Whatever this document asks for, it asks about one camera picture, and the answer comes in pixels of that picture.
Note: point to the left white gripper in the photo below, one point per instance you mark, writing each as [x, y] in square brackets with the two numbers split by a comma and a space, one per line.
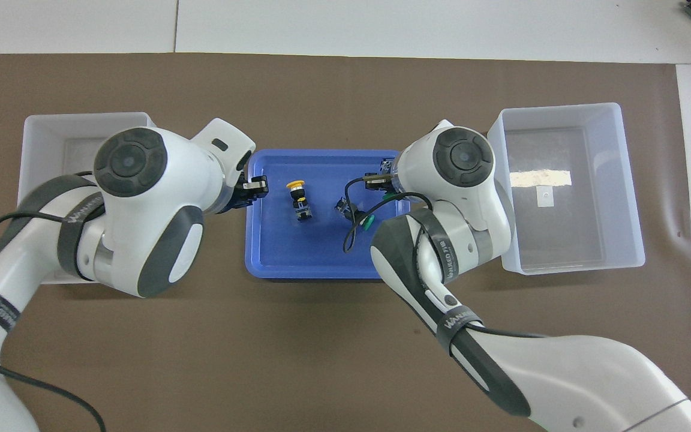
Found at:
[225, 138]

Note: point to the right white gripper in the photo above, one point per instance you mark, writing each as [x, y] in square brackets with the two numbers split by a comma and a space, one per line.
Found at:
[398, 177]

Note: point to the green push button switch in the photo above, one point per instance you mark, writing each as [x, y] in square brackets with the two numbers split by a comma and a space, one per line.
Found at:
[367, 223]
[388, 163]

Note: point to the yellow push button switch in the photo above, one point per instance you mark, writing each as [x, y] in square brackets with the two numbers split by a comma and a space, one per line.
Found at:
[296, 185]

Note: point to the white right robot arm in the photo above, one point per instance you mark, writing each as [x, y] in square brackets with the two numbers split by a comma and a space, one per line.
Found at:
[465, 156]

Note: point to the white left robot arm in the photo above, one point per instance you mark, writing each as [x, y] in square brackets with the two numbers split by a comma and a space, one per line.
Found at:
[141, 198]

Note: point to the blue plastic tray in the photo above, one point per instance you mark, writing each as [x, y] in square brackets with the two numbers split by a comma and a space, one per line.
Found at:
[297, 252]

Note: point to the small white sticker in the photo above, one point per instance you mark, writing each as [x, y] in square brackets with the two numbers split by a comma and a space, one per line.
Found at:
[545, 197]

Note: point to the brown paper table mat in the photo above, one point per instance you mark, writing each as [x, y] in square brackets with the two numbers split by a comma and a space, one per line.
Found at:
[297, 360]

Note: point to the translucent white plastic box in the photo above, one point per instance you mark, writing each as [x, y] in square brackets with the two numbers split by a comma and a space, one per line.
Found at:
[561, 240]
[51, 129]

